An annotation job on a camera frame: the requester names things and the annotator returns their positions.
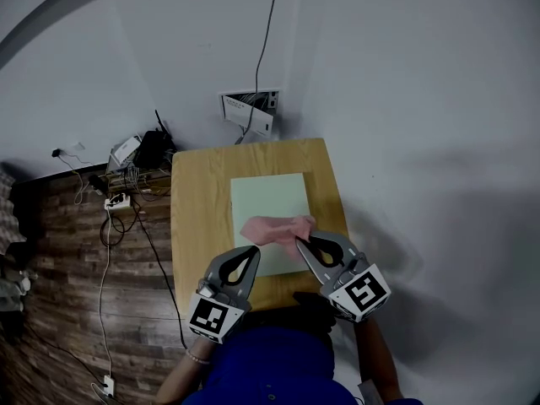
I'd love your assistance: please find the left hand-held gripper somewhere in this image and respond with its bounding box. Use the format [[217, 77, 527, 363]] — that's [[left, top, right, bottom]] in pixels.
[[186, 245, 262, 346]]

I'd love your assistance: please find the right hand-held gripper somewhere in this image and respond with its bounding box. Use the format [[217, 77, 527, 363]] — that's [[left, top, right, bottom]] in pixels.
[[294, 230, 392, 324]]

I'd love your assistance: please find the pink cloth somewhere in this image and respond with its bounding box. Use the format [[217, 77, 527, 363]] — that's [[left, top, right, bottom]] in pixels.
[[239, 213, 318, 262]]

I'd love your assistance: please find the light green board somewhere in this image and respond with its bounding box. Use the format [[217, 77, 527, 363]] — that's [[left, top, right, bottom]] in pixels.
[[229, 172, 314, 278]]

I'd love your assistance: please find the person's right forearm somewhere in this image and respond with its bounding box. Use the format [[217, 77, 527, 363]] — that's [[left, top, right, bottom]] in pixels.
[[351, 316, 405, 405]]

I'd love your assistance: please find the person's left forearm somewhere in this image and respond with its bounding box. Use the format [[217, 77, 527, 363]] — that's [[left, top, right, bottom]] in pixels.
[[154, 337, 217, 405]]

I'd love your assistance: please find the checkered cloth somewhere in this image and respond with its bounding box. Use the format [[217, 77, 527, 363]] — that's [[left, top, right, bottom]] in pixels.
[[0, 170, 28, 256]]

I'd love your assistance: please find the person's blue shirt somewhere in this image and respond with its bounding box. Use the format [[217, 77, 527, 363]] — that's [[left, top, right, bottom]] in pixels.
[[180, 325, 360, 405]]

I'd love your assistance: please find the white power strip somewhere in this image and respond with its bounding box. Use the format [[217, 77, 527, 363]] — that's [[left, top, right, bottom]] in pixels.
[[104, 192, 132, 211]]

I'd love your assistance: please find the black router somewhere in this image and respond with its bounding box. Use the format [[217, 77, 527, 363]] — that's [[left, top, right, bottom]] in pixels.
[[133, 108, 178, 170]]

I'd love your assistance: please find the wooden crate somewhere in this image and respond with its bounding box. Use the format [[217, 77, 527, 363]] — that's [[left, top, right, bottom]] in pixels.
[[105, 161, 175, 203]]

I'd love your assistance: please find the white router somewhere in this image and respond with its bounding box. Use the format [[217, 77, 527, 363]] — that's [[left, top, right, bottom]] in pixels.
[[110, 136, 143, 166]]

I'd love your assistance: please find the long black cable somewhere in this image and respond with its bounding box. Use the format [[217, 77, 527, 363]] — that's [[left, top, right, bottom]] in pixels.
[[132, 202, 189, 350]]

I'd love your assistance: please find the beaded bracelet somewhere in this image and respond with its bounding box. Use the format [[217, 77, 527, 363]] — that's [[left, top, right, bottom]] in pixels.
[[185, 348, 212, 366]]

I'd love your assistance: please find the looped black cable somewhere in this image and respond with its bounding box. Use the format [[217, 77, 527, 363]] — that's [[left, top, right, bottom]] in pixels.
[[100, 202, 141, 248]]

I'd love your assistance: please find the long white cable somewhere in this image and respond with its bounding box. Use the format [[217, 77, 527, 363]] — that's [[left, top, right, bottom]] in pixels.
[[89, 208, 116, 401]]

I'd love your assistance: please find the white wall box cover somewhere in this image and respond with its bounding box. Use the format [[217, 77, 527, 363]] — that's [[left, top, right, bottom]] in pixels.
[[223, 94, 275, 137]]

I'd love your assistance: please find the thin beige cable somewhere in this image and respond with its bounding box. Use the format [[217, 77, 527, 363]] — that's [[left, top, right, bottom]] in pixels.
[[60, 154, 95, 206]]

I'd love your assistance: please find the thin black cable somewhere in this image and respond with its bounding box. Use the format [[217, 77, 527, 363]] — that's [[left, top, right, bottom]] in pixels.
[[24, 330, 110, 391]]

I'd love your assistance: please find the grey wall cable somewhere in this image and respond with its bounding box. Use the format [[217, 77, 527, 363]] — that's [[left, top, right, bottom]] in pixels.
[[235, 0, 284, 145]]

